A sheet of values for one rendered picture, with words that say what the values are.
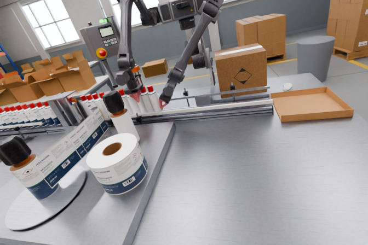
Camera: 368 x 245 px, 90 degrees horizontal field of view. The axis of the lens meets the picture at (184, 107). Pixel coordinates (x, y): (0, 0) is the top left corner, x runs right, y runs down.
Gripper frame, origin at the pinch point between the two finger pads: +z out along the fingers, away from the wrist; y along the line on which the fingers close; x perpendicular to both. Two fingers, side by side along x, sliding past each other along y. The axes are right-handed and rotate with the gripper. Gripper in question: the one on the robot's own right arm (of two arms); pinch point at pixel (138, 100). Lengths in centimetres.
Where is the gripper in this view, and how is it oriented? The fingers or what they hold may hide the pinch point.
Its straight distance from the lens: 116.0
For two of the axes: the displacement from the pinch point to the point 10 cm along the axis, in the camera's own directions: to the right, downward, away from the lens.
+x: 1.9, -5.0, 8.5
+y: 9.5, -1.1, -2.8
